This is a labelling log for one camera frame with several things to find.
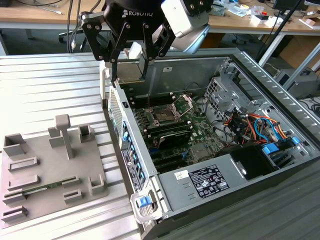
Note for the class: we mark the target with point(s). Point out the grey computer box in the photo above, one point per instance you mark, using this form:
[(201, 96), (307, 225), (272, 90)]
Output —
[(302, 82)]

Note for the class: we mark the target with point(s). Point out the metal drive cage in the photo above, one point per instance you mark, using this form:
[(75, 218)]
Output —
[(220, 100)]

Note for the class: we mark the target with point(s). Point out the black installed RAM stick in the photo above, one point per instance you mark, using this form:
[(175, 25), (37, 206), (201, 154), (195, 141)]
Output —
[(170, 126)]

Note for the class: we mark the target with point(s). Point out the grey power supply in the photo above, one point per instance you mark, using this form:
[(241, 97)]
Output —
[(172, 192)]

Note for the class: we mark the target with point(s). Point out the brown cardboard box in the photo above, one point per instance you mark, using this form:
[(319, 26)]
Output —
[(297, 50)]

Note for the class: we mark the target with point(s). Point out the thin locking lever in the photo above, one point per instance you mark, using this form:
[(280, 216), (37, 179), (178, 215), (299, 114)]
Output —
[(149, 101)]

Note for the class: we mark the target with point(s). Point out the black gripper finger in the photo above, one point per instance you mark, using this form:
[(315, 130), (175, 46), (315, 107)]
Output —
[(97, 37), (162, 40)]

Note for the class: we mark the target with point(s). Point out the CPU socket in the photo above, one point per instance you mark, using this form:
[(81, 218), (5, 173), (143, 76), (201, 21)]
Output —
[(162, 116)]

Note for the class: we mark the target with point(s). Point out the green RAM stick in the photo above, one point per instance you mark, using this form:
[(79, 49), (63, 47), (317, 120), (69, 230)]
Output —
[(53, 185)]

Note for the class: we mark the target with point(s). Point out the blue case latch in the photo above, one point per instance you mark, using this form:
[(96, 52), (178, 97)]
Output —
[(144, 202)]

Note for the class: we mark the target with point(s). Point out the black monitor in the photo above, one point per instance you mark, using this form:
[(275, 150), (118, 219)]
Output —
[(287, 3)]

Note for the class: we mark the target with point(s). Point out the black fan shroud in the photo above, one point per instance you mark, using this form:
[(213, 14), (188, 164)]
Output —
[(252, 160)]

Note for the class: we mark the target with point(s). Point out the small blue clip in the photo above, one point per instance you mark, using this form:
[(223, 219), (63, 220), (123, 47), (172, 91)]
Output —
[(295, 140)]

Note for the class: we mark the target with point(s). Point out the blue disk carrier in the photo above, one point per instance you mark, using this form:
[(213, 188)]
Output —
[(271, 149)]

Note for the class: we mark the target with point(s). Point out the silver CPU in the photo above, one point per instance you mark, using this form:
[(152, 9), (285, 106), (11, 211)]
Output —
[(130, 72)]

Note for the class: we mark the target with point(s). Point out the black stand pole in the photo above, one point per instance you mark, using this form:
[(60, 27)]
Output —
[(277, 32)]

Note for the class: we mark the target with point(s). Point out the office chair base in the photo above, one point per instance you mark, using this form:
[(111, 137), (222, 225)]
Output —
[(63, 35)]

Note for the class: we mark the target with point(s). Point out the open PC case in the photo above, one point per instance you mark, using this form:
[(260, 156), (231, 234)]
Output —
[(175, 75)]

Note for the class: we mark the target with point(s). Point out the green motherboard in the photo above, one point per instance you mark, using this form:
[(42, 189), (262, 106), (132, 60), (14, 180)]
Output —
[(200, 132)]

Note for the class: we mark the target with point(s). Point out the black graphics card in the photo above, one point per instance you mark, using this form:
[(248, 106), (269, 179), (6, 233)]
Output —
[(175, 140)]

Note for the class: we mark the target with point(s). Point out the grey parts rack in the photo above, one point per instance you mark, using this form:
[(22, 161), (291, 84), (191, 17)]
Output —
[(50, 170)]

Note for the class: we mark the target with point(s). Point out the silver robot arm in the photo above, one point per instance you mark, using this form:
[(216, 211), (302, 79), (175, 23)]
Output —
[(192, 42)]

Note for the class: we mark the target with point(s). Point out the white device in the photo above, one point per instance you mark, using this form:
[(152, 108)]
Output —
[(262, 21)]

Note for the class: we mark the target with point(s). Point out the grey drive box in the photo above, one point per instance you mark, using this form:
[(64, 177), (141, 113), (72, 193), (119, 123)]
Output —
[(220, 11)]

